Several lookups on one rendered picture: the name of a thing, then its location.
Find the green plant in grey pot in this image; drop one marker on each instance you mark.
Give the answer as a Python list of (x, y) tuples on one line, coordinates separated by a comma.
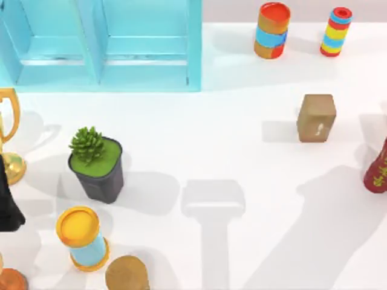
[(99, 172)]

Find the light blue rack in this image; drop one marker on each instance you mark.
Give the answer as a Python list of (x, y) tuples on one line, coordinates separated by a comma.
[(145, 45)]

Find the brown box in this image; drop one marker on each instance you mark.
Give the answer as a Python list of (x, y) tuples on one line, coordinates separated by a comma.
[(316, 121)]

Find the orange and blue can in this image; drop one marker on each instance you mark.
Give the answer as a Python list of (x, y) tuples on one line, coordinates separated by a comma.
[(270, 33)]

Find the brown bread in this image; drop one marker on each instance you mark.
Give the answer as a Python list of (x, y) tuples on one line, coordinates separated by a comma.
[(127, 273)]

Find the yellow and light blue can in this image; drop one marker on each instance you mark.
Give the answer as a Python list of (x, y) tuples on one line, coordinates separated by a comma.
[(83, 238)]

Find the red yellow blue striped can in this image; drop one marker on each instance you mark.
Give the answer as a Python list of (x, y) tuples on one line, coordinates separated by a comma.
[(335, 33)]

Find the gold trophy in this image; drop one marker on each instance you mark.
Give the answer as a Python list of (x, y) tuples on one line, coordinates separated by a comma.
[(12, 164)]

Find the red bottle with yellow print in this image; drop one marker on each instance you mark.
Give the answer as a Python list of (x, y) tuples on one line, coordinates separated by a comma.
[(377, 175)]

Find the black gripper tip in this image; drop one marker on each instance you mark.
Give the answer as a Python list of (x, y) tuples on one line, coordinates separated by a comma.
[(8, 205)]

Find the copper trophy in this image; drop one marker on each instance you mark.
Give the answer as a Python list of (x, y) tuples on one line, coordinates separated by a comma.
[(10, 279)]

